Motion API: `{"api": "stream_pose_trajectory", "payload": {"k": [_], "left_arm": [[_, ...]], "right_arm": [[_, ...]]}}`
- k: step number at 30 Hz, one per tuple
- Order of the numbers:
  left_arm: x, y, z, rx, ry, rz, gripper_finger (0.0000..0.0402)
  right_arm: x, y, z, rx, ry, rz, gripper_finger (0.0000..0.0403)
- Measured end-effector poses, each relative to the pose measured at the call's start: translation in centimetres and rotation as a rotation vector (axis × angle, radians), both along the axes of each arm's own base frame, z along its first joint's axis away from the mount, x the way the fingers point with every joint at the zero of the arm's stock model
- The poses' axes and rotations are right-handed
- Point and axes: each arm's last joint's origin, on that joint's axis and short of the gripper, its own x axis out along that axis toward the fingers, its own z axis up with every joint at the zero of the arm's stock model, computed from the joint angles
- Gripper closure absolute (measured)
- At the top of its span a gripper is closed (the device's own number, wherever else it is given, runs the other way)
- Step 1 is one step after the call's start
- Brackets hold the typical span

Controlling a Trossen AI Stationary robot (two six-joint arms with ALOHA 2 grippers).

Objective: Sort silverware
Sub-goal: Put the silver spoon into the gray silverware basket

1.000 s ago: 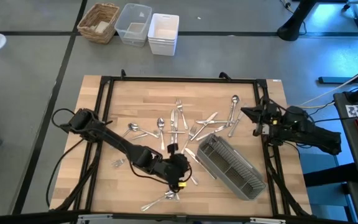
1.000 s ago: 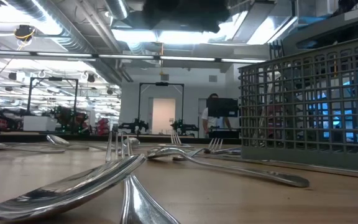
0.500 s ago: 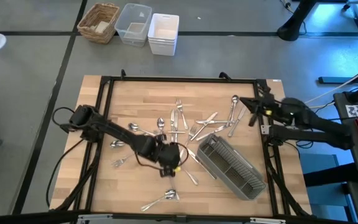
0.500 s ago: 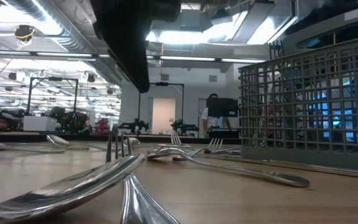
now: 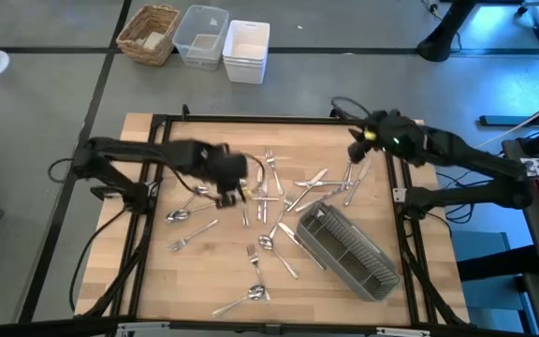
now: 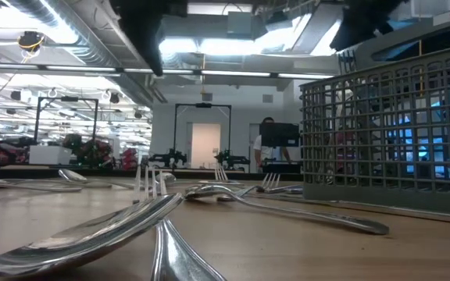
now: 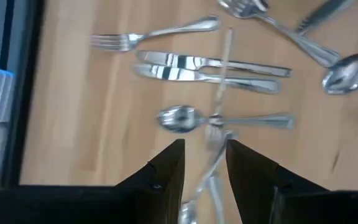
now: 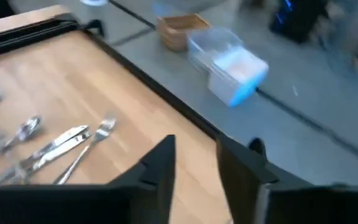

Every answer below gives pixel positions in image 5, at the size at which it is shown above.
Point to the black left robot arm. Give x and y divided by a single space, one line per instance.
148 152

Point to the grey mesh cutlery caddy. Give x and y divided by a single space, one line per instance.
330 264

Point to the white metal bracket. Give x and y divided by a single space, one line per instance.
399 195

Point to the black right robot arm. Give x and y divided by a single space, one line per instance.
461 154

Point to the black stand foot bar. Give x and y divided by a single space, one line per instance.
503 120

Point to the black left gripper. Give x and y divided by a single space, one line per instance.
227 171

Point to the white plastic bin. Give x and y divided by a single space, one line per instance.
243 70

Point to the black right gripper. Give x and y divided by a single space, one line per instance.
377 131

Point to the woven wicker basket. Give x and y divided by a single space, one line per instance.
131 28

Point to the clear plastic bin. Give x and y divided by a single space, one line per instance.
180 47

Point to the black stand leg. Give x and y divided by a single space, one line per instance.
442 37

